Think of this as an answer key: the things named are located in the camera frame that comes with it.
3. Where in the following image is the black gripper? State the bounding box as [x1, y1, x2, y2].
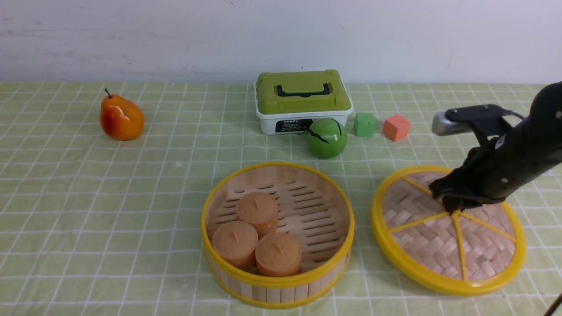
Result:
[428, 147, 510, 214]

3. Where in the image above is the yellow woven steamer lid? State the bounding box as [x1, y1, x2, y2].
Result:
[371, 166, 526, 297]

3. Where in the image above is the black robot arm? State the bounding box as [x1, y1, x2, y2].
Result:
[428, 83, 562, 213]

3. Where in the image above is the yellow bamboo steamer basket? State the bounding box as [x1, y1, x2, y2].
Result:
[201, 162, 355, 309]

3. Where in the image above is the orange cube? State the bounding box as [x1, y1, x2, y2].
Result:
[382, 114, 411, 142]

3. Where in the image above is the green cube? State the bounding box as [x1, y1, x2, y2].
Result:
[353, 112, 376, 137]

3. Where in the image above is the green round ball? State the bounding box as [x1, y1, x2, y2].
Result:
[305, 118, 348, 159]

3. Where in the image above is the green lidded white box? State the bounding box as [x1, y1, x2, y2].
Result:
[253, 69, 354, 135]

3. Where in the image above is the right brown bun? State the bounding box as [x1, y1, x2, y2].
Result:
[255, 232, 303, 277]

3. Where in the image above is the brown bun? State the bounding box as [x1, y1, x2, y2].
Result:
[237, 192, 279, 240]
[212, 220, 259, 271]
[255, 232, 303, 277]

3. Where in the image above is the back brown bun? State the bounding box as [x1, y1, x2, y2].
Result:
[237, 192, 279, 240]

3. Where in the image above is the left brown bun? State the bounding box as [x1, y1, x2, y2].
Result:
[212, 220, 259, 271]

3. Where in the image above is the orange pear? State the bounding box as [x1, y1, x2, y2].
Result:
[100, 88, 144, 141]

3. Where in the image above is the green checkered tablecloth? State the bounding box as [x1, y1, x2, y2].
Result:
[0, 82, 561, 316]

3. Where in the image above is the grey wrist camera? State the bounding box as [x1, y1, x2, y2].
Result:
[432, 104, 519, 145]

